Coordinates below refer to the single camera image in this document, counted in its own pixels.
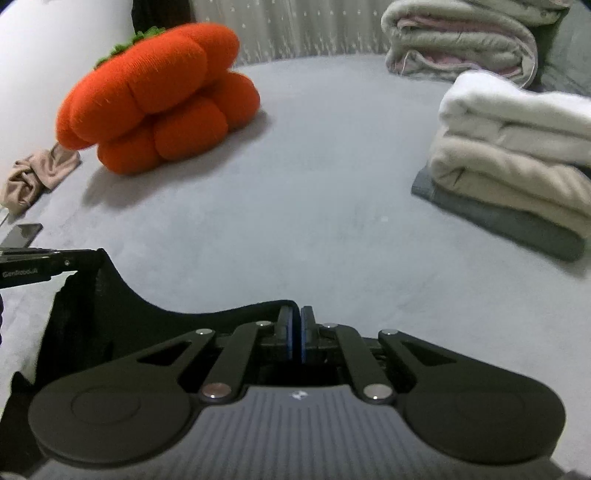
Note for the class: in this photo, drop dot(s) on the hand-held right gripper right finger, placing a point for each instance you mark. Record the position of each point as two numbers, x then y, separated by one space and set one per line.
307 333

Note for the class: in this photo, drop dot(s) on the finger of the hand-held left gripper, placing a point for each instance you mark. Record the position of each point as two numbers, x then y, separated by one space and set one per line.
76 261

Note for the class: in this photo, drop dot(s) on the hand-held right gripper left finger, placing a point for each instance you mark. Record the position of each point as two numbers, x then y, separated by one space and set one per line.
288 332

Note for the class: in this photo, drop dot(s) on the black garment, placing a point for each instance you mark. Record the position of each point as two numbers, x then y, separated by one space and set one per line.
115 318

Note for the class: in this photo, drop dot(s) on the black smartphone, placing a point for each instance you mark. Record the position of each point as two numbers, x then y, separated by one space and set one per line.
22 235

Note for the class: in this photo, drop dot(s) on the beige crumpled cloth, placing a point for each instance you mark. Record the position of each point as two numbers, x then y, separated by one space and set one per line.
37 175

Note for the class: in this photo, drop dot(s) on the orange pumpkin plush pillow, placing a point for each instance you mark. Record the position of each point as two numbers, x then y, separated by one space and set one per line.
157 97

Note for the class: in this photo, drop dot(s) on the grey folded garment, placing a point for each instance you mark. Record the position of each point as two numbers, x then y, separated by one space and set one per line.
498 217

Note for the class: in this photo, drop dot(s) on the beige folded garment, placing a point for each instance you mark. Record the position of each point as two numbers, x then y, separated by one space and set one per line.
503 180

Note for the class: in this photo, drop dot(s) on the grey dotted curtain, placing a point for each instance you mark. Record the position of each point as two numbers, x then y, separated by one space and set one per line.
295 27

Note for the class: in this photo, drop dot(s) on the white folded garment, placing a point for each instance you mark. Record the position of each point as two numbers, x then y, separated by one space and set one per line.
517 110

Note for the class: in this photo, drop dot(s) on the grey folded quilt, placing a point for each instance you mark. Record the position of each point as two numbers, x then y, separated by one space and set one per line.
461 37

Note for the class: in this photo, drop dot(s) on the green cloth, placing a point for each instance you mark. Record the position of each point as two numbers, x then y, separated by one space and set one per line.
568 55

